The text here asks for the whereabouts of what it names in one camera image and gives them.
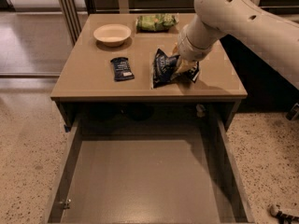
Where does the green chip bag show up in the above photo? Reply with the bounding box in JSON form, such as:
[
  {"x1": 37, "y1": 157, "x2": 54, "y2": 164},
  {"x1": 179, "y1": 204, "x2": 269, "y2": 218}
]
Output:
[{"x1": 135, "y1": 13, "x2": 178, "y2": 32}]

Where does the blue kettle chip bag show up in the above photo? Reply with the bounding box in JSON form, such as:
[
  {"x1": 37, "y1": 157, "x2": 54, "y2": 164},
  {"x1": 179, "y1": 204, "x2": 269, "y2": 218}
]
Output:
[{"x1": 151, "y1": 49, "x2": 200, "y2": 89}]

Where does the dark object at right edge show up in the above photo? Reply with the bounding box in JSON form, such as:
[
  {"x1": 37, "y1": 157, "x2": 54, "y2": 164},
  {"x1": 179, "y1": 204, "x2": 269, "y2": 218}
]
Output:
[{"x1": 286, "y1": 103, "x2": 299, "y2": 120}]

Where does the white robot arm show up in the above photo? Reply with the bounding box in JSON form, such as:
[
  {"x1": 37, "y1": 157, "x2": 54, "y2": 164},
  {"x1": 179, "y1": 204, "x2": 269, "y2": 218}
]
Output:
[{"x1": 178, "y1": 0, "x2": 299, "y2": 89}]

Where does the open grey top drawer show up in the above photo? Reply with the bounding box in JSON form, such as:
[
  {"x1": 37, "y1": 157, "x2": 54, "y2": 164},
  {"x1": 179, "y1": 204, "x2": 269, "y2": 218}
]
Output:
[{"x1": 43, "y1": 109, "x2": 254, "y2": 224}]

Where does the robot base part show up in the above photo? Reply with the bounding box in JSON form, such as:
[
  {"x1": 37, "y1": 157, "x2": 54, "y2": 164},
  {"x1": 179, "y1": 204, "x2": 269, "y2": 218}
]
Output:
[{"x1": 270, "y1": 204, "x2": 299, "y2": 224}]

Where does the white bowl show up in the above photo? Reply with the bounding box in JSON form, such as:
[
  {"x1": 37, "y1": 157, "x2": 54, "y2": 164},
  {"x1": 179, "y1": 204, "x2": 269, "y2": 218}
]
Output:
[{"x1": 93, "y1": 24, "x2": 132, "y2": 47}]

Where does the tan cabinet counter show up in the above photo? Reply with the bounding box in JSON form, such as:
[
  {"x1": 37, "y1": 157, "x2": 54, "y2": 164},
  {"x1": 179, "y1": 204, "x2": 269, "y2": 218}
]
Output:
[{"x1": 50, "y1": 13, "x2": 249, "y2": 132}]

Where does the small dark blue snack pack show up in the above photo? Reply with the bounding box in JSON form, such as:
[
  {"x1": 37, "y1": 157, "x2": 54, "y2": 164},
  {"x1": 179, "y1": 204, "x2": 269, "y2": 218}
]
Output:
[{"x1": 110, "y1": 57, "x2": 135, "y2": 81}]

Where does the metal railing frame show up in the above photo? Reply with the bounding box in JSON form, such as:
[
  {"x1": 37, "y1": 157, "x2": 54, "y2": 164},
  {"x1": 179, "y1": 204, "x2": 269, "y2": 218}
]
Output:
[{"x1": 54, "y1": 0, "x2": 299, "y2": 45}]

